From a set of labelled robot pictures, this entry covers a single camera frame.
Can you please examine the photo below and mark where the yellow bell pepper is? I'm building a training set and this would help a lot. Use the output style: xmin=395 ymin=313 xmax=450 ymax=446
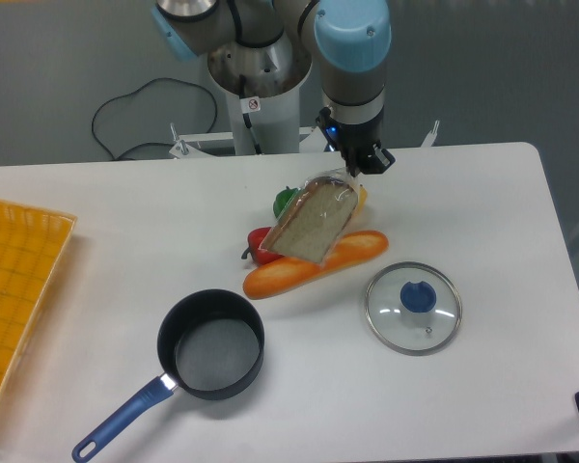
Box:
xmin=355 ymin=185 xmax=368 ymax=214

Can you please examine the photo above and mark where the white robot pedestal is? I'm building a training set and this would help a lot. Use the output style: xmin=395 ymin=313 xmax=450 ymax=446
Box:
xmin=207 ymin=33 xmax=312 ymax=155

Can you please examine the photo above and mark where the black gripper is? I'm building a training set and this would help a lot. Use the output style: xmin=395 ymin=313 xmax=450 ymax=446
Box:
xmin=317 ymin=108 xmax=396 ymax=179

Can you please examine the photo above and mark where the green bell pepper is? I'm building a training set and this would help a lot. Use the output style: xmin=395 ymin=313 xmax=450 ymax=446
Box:
xmin=272 ymin=186 xmax=300 ymax=219

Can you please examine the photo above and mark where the black pot blue handle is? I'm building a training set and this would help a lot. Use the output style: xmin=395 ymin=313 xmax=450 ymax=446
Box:
xmin=71 ymin=289 xmax=265 ymax=462

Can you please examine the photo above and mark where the yellow plastic basket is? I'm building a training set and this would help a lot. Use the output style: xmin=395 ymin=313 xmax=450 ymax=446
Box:
xmin=0 ymin=200 xmax=77 ymax=401

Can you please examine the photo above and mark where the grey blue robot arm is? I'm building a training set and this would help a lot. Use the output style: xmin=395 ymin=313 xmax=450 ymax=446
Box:
xmin=152 ymin=1 xmax=395 ymax=177

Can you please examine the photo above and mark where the toast slice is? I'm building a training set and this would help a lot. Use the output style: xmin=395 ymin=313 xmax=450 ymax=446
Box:
xmin=261 ymin=169 xmax=359 ymax=264

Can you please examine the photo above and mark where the orange baguette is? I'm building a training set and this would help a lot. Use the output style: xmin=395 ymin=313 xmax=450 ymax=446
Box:
xmin=242 ymin=231 xmax=389 ymax=300

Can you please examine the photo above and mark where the black floor cable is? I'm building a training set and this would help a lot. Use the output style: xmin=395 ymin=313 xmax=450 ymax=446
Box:
xmin=91 ymin=77 xmax=219 ymax=161

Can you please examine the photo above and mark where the glass lid blue knob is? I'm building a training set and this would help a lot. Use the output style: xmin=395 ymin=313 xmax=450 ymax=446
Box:
xmin=364 ymin=261 xmax=462 ymax=356

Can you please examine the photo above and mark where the white right base bracket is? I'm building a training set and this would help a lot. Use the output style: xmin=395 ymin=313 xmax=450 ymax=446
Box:
xmin=421 ymin=120 xmax=440 ymax=148

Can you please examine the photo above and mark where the red bell pepper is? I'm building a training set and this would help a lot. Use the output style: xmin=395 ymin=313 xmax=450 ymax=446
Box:
xmin=241 ymin=227 xmax=282 ymax=266

